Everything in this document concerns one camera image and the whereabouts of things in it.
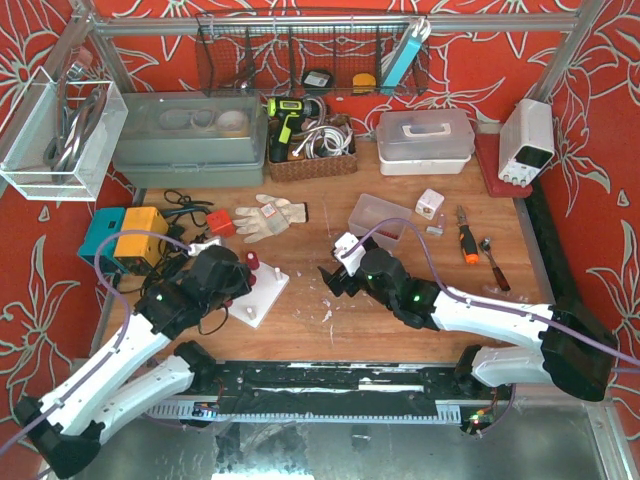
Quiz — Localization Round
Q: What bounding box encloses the beige work glove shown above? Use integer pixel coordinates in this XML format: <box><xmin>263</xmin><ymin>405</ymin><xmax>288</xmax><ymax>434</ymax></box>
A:
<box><xmin>232</xmin><ymin>194</ymin><xmax>309</xmax><ymax>244</ymax></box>

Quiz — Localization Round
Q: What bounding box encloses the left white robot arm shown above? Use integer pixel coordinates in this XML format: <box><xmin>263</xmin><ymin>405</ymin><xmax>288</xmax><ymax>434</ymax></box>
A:
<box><xmin>15</xmin><ymin>245</ymin><xmax>252</xmax><ymax>479</ymax></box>

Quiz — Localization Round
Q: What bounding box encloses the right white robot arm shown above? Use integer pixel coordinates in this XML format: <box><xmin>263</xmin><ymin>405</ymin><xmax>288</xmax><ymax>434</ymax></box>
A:
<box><xmin>321</xmin><ymin>233</ymin><xmax>617</xmax><ymax>402</ymax></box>

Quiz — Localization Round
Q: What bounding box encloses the translucent plastic spring box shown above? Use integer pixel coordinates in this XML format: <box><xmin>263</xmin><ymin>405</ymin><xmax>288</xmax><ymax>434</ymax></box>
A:
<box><xmin>348</xmin><ymin>194</ymin><xmax>411</xmax><ymax>252</ymax></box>

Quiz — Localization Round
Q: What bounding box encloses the red cube adapter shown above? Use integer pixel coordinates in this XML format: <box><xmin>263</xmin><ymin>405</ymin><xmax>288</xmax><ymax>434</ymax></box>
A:
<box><xmin>206</xmin><ymin>209</ymin><xmax>236</xmax><ymax>238</ymax></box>

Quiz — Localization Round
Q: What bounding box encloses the white cube power adapter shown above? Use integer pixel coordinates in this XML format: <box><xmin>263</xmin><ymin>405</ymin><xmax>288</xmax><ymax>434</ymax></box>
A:
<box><xmin>415</xmin><ymin>189</ymin><xmax>445</xmax><ymax>220</ymax></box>

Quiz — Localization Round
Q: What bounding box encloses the teal and yellow device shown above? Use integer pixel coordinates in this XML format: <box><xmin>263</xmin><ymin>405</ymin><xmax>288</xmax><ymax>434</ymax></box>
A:
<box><xmin>77</xmin><ymin>206</ymin><xmax>169</xmax><ymax>276</ymax></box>

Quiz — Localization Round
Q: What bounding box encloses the woven wicker basket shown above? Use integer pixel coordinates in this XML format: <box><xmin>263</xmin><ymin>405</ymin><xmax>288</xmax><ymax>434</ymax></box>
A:
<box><xmin>265</xmin><ymin>139</ymin><xmax>358</xmax><ymax>182</ymax></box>

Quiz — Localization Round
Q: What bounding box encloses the grey green plastic toolbox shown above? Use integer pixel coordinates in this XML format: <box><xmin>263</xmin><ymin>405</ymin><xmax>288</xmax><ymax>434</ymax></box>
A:
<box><xmin>112</xmin><ymin>92</ymin><xmax>268</xmax><ymax>189</ymax></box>

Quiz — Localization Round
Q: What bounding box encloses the white plastic storage case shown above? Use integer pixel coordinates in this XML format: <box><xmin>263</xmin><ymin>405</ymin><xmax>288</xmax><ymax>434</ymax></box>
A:
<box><xmin>376</xmin><ymin>109</ymin><xmax>475</xmax><ymax>176</ymax></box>

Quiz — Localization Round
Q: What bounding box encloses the red mat under supply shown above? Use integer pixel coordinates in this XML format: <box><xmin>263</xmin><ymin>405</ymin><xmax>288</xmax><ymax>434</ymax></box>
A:
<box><xmin>475</xmin><ymin>133</ymin><xmax>533</xmax><ymax>199</ymax></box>

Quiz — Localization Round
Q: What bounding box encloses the yellow tape measure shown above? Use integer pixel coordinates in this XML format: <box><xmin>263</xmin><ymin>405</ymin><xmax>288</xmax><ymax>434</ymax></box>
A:
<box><xmin>352</xmin><ymin>72</ymin><xmax>377</xmax><ymax>95</ymax></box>

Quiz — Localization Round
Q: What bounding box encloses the white bench power supply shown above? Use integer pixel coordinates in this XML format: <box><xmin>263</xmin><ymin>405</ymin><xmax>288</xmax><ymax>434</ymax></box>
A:
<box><xmin>498</xmin><ymin>99</ymin><xmax>554</xmax><ymax>188</ymax></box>

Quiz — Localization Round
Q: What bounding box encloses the blue white power strip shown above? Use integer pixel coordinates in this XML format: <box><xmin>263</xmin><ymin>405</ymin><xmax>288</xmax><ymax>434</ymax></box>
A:
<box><xmin>380</xmin><ymin>17</ymin><xmax>432</xmax><ymax>95</ymax></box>

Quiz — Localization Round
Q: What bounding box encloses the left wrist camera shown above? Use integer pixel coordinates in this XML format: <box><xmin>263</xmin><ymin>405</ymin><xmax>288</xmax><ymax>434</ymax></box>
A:
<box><xmin>187</xmin><ymin>236</ymin><xmax>225</xmax><ymax>257</ymax></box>

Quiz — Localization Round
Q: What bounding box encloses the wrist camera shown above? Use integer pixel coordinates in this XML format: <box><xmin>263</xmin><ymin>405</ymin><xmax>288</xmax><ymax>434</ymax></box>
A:
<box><xmin>332</xmin><ymin>232</ymin><xmax>368</xmax><ymax>277</ymax></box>
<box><xmin>187</xmin><ymin>236</ymin><xmax>225</xmax><ymax>257</ymax></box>

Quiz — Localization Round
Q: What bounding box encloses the white peg base plate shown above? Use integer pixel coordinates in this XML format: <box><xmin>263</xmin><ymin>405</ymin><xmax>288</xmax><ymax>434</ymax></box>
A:
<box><xmin>229</xmin><ymin>262</ymin><xmax>290</xmax><ymax>328</ymax></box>

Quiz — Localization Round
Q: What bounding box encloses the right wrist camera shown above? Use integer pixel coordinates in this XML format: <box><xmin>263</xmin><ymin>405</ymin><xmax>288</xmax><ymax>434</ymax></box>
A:
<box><xmin>332</xmin><ymin>232</ymin><xmax>368</xmax><ymax>277</ymax></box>

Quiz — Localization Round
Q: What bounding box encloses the black cable bundle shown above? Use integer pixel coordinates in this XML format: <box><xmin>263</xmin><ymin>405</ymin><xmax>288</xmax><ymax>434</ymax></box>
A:
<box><xmin>112</xmin><ymin>188</ymin><xmax>216</xmax><ymax>296</ymax></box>

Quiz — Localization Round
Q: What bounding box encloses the metal T bracket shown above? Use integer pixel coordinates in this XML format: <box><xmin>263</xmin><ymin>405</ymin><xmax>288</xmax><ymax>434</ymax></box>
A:
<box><xmin>425</xmin><ymin>213</ymin><xmax>446</xmax><ymax>236</ymax></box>

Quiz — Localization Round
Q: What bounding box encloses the orange handle screwdriver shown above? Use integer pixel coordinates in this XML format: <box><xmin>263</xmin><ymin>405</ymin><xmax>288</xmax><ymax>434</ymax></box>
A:
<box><xmin>456</xmin><ymin>205</ymin><xmax>479</xmax><ymax>265</ymax></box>

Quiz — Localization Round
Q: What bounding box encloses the red handle ratchet wrench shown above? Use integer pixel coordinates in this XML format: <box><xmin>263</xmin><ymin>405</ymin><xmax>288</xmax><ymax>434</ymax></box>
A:
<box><xmin>479</xmin><ymin>237</ymin><xmax>511</xmax><ymax>292</ymax></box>

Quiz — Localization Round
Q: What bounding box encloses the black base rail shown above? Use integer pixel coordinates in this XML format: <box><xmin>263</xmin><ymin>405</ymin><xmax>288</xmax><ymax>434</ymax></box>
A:
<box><xmin>178</xmin><ymin>361</ymin><xmax>511</xmax><ymax>419</ymax></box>

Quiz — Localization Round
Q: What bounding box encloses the yellow green cordless drill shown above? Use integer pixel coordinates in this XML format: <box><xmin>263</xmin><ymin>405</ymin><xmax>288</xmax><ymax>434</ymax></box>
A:
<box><xmin>267</xmin><ymin>97</ymin><xmax>321</xmax><ymax>163</ymax></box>

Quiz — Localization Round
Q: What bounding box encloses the clear acrylic wall bin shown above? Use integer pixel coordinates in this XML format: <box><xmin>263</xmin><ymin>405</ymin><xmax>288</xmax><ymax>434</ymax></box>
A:
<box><xmin>1</xmin><ymin>68</ymin><xmax>128</xmax><ymax>202</ymax></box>

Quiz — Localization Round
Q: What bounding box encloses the black wire hanging basket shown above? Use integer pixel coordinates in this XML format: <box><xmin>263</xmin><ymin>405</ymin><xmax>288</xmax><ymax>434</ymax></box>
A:
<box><xmin>194</xmin><ymin>10</ymin><xmax>432</xmax><ymax>99</ymax></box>

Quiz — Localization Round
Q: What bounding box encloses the aluminium frame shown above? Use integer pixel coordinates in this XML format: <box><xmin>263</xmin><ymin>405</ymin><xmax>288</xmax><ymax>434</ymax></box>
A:
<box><xmin>0</xmin><ymin>0</ymin><xmax>619</xmax><ymax>151</ymax></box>

